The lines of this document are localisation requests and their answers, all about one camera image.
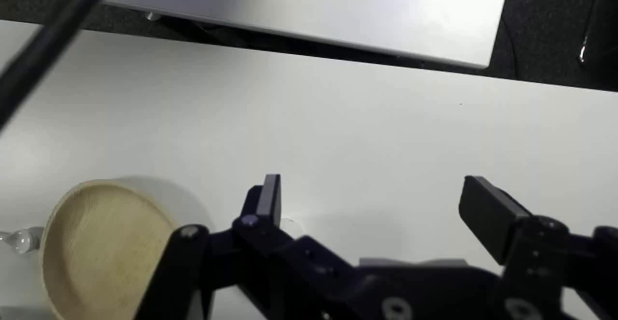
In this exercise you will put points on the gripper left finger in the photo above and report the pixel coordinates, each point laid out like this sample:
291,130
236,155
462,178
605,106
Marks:
270,252

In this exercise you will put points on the small clear glass object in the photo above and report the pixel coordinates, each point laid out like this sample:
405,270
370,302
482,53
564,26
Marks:
21,240

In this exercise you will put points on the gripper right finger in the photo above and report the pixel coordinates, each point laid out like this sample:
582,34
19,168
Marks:
526,243

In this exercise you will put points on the round wooden plate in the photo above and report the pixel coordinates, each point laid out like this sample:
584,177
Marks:
104,252

